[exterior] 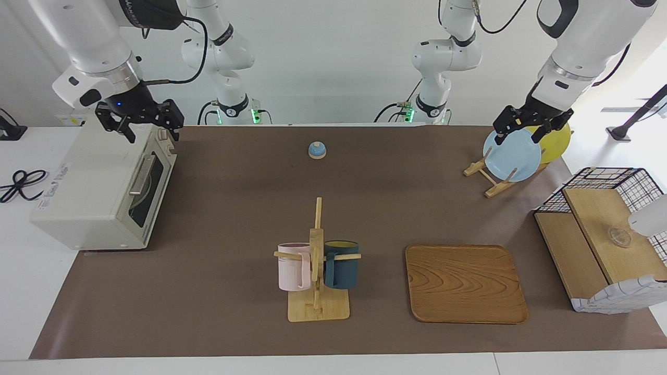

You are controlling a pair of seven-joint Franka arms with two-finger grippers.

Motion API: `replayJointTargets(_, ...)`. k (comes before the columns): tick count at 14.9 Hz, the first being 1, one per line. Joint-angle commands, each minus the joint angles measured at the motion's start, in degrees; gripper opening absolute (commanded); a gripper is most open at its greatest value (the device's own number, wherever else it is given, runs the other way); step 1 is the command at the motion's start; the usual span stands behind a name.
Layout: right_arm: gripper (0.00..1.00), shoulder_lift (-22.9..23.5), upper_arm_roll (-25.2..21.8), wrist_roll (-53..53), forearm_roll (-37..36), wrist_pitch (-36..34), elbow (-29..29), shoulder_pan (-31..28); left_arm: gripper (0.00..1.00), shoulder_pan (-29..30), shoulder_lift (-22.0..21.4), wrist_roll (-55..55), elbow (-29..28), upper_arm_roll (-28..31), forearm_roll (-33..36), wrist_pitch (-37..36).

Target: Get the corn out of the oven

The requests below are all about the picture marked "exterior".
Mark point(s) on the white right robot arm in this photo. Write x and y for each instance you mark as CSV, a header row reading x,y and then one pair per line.
x,y
88,31

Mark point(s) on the white toaster oven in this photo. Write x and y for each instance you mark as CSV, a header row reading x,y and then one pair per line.
x,y
83,182

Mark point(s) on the wooden step shelf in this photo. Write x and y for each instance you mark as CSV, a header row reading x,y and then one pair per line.
x,y
599,213

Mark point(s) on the white checked cloth liner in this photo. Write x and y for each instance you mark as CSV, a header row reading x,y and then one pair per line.
x,y
625,299

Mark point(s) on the yellow plate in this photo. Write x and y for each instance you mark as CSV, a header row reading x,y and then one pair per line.
x,y
557,143

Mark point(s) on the wooden tray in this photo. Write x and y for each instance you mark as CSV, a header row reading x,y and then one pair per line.
x,y
464,284

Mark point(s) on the black clamp base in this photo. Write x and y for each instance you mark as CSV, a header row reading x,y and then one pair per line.
x,y
10,133

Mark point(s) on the pink mug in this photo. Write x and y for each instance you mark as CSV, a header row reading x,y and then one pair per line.
x,y
292,268

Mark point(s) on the white socket box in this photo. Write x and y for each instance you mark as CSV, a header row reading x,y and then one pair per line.
x,y
70,120

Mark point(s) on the blue service bell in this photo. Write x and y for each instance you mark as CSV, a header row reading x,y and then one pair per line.
x,y
317,151

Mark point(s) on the wooden plate rack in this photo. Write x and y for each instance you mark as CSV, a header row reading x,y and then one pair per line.
x,y
495,188

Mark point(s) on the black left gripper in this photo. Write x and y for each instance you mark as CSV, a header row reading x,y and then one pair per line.
x,y
531,117

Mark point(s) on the small clear glass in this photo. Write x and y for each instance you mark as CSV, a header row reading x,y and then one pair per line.
x,y
619,238

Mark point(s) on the brown table mat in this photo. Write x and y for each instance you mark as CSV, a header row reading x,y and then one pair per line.
x,y
234,312

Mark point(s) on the wooden mug tree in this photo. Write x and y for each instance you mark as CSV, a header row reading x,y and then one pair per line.
x,y
318,310

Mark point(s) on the black stand pole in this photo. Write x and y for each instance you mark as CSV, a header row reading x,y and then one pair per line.
x,y
633,121

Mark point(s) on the dark blue mug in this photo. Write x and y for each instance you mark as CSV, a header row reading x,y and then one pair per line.
x,y
344,268

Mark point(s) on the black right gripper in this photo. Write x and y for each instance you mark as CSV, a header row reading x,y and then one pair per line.
x,y
140,107

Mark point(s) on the white rounded object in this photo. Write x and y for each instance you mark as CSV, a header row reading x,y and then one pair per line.
x,y
651,219

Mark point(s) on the mint green plate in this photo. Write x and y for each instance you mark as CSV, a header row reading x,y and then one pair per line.
x,y
139,195

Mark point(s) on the light blue plate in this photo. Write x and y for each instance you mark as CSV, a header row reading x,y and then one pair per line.
x,y
513,159

